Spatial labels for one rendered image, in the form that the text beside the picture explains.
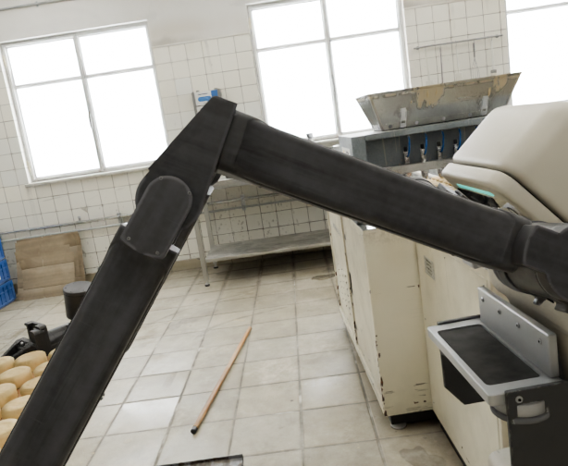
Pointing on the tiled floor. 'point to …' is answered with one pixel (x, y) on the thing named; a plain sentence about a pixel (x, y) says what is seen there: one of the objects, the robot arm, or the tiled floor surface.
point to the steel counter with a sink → (252, 239)
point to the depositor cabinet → (384, 315)
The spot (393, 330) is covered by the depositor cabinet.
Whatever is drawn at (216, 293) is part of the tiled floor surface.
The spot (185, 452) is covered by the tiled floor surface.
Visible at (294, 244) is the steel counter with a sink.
